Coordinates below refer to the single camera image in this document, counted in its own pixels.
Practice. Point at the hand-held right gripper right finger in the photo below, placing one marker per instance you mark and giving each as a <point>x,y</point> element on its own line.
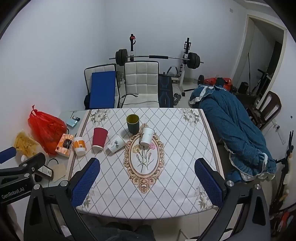
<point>208,184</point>

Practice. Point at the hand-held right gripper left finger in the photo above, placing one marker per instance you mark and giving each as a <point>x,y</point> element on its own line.
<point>85,185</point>

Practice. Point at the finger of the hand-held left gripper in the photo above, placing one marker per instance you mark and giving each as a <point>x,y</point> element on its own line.
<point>32,162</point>
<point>8,154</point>

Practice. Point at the orange and white cup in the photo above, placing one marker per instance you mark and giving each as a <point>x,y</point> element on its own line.
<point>79,146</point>

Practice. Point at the red paper cup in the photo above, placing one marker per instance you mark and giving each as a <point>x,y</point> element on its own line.
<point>99,138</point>

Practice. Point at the white cup with plant print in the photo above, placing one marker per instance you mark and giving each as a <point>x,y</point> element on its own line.
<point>116,144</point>

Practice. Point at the dark green cup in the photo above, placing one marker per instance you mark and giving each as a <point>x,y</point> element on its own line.
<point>132,125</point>

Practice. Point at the plain white paper cup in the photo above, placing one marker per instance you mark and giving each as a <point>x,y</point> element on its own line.
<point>147,136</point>

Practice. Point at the black charger with white label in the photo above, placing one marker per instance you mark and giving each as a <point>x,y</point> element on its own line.
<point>46,172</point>

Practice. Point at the yellow snack bag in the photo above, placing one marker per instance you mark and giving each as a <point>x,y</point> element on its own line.
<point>25,143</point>

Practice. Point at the brown paper sheet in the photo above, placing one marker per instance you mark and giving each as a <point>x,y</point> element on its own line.
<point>59,171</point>

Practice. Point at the red plastic bag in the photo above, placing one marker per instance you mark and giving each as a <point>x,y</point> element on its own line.
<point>46,129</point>

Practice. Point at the orange box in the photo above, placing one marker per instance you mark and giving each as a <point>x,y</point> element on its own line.
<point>64,145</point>

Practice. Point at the floral diamond-pattern tablecloth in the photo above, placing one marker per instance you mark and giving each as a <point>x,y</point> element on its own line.
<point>171,143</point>

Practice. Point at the teal packet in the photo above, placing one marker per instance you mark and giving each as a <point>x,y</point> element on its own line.
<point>71,122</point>

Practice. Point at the glass side table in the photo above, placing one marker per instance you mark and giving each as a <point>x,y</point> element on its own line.
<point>67,114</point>

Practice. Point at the teal blanket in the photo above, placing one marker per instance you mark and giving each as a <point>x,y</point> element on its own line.
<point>233,129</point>

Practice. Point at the person's dark trousers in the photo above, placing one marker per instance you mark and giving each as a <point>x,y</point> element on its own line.
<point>129,233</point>

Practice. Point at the black tripod stand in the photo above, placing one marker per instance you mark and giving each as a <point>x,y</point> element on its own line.
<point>288,153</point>

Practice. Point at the chrome dumbbell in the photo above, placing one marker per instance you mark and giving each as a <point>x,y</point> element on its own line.
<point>177,98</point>

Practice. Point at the blue board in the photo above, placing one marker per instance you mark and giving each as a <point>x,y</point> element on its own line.
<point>103,90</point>

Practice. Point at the dark wooden chair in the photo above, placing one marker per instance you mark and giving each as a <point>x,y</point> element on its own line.
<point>270,104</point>

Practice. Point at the black mat with blue pattern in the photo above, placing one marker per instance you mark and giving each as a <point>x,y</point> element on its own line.
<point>165,91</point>

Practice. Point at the black cylindrical speaker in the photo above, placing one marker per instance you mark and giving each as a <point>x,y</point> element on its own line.
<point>244,87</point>

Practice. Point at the black dumbbell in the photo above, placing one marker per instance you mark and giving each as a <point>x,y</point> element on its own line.
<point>200,79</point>

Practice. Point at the white padded chair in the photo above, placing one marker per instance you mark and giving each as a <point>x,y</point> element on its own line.
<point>141,81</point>
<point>101,68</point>

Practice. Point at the barbell with black plates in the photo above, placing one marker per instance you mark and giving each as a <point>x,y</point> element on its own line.
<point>121,58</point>

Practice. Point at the white barbell rack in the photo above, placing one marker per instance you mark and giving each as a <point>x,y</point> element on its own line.
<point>186,49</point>

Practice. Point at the white door frame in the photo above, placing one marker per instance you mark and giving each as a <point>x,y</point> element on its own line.
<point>242,46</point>

